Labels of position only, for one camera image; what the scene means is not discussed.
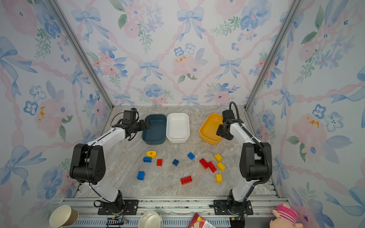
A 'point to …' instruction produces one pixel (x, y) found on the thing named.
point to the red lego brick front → (186, 180)
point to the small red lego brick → (159, 162)
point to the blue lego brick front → (140, 175)
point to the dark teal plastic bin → (156, 134)
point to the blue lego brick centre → (191, 156)
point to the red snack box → (198, 221)
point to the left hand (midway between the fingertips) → (144, 122)
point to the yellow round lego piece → (151, 154)
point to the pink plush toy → (285, 217)
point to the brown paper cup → (63, 215)
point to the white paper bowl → (149, 219)
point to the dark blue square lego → (175, 162)
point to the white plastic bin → (177, 127)
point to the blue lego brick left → (147, 159)
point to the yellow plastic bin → (208, 128)
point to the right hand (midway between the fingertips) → (222, 133)
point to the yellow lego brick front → (219, 178)
